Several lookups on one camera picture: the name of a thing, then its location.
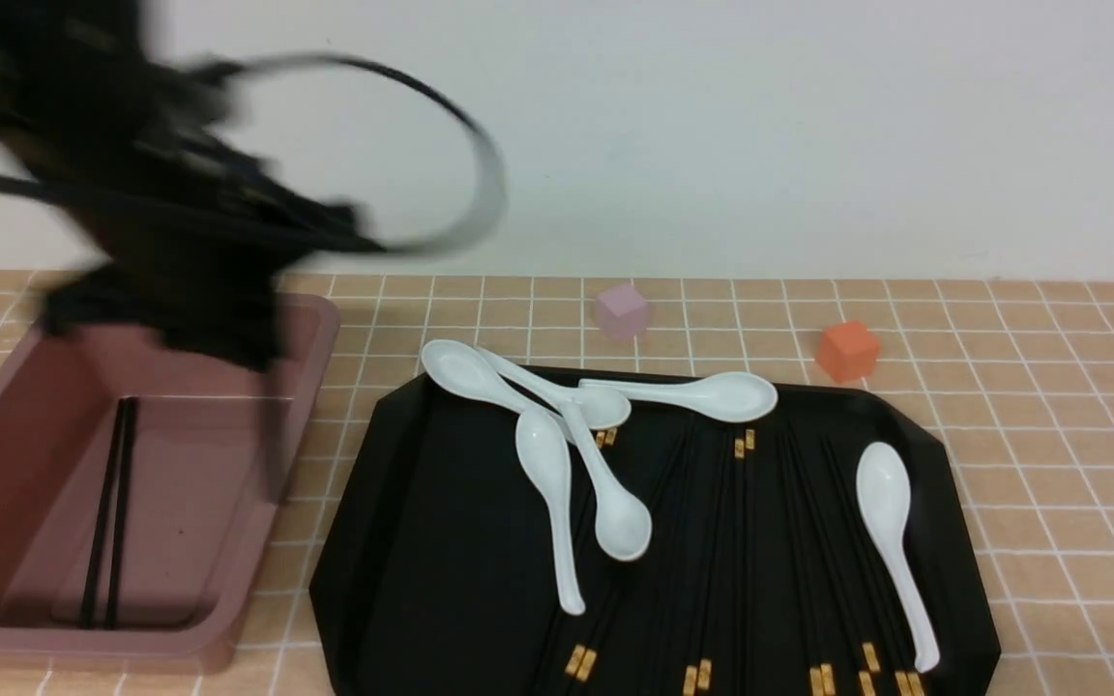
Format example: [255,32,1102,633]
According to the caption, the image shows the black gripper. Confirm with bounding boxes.
[35,193,374,373]

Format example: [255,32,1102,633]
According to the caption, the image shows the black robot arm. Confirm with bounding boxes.
[0,1,379,374]

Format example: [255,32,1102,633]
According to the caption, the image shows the pink plastic bin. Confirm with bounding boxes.
[0,290,343,675]

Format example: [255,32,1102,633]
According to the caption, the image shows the black chopstick in bin right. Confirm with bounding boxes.
[104,396,140,630]

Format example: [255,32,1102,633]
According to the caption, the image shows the black chopstick in bin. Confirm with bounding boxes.
[77,399,131,630]
[104,396,140,630]

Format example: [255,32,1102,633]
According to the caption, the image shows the white ceramic spoon top left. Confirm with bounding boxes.
[420,339,631,430]

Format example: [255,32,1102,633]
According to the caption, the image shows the white ceramic spoon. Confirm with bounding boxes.
[856,442,941,674]
[579,371,779,423]
[514,406,585,616]
[420,339,631,430]

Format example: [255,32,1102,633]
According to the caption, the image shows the black chopstick in bin left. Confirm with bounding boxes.
[77,399,131,630]

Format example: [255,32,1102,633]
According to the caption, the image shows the white ceramic spoon centre left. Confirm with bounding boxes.
[514,406,585,616]

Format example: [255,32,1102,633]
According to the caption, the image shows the black octagonal tray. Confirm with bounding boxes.
[309,376,1001,695]

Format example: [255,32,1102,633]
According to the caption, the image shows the lilac cube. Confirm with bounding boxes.
[594,282,653,342]

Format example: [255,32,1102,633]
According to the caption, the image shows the white ceramic spoon crossing long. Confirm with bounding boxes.
[476,345,653,563]

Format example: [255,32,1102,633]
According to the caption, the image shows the white ceramic spoon top right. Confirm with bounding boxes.
[579,371,779,423]

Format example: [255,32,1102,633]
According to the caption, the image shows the orange cube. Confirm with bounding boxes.
[814,321,883,384]

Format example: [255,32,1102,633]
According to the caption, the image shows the black cable loop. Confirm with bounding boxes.
[180,53,508,257]

